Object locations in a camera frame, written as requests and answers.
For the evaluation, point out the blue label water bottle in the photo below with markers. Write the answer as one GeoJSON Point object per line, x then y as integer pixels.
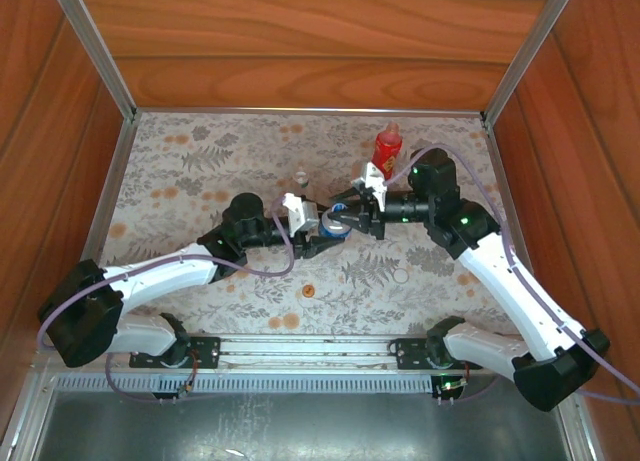
{"type": "Point", "coordinates": [332, 230]}

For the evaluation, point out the orange bottle cap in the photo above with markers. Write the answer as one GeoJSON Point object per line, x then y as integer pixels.
{"type": "Point", "coordinates": [308, 291]}

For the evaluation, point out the green label clear bottle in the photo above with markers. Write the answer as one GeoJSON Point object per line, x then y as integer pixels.
{"type": "Point", "coordinates": [302, 180]}

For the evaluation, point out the red label drink bottle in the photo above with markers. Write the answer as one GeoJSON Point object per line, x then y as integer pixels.
{"type": "Point", "coordinates": [387, 148]}

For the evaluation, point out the plain white bottle cap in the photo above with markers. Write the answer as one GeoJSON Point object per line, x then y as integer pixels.
{"type": "Point", "coordinates": [400, 276]}

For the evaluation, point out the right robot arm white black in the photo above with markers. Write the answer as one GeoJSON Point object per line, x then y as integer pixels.
{"type": "Point", "coordinates": [530, 306]}

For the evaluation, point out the aluminium table edge strip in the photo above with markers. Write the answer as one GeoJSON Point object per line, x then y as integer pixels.
{"type": "Point", "coordinates": [107, 201]}
{"type": "Point", "coordinates": [300, 111]}
{"type": "Point", "coordinates": [495, 151]}

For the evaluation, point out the floral tablecloth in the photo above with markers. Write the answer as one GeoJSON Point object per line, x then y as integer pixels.
{"type": "Point", "coordinates": [300, 146]}

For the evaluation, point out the grey metal sheet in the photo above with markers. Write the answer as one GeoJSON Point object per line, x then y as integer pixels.
{"type": "Point", "coordinates": [300, 431]}

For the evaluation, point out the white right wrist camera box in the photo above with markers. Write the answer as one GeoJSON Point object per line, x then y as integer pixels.
{"type": "Point", "coordinates": [372, 178]}

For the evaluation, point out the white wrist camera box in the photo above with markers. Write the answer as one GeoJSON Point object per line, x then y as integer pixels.
{"type": "Point", "coordinates": [372, 178]}
{"type": "Point", "coordinates": [300, 211]}

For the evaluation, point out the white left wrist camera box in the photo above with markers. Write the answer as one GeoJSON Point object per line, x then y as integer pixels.
{"type": "Point", "coordinates": [300, 211]}

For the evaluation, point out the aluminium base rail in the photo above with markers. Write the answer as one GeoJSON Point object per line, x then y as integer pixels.
{"type": "Point", "coordinates": [300, 348]}

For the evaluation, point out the aluminium frame post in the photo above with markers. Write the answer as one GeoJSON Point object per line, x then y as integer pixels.
{"type": "Point", "coordinates": [95, 56]}
{"type": "Point", "coordinates": [530, 56]}

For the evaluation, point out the aluminium lower frame bar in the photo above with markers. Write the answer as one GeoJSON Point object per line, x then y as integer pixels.
{"type": "Point", "coordinates": [25, 421]}
{"type": "Point", "coordinates": [580, 431]}

